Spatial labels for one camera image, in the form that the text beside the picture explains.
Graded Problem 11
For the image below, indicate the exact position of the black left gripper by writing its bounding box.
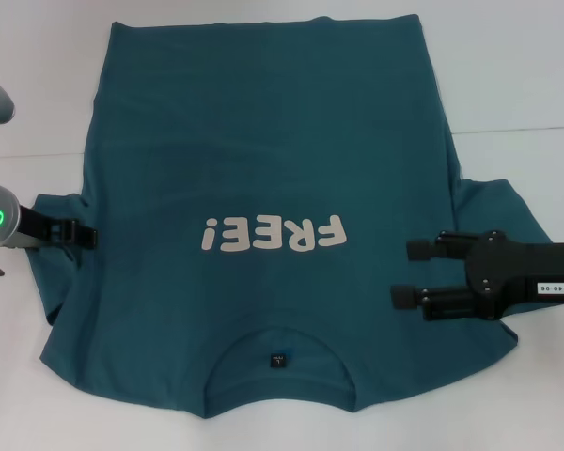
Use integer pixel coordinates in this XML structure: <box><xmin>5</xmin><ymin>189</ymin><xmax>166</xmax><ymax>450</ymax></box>
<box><xmin>19</xmin><ymin>205</ymin><xmax>99</xmax><ymax>251</ymax></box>

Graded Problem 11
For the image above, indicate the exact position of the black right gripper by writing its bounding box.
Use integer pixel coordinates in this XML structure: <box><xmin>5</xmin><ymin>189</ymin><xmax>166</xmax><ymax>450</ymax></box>
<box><xmin>389</xmin><ymin>229</ymin><xmax>564</xmax><ymax>323</ymax></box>

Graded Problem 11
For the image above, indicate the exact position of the teal t-shirt with FREE print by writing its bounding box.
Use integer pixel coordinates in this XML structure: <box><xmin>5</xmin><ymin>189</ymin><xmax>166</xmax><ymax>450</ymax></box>
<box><xmin>25</xmin><ymin>15</ymin><xmax>564</xmax><ymax>420</ymax></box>

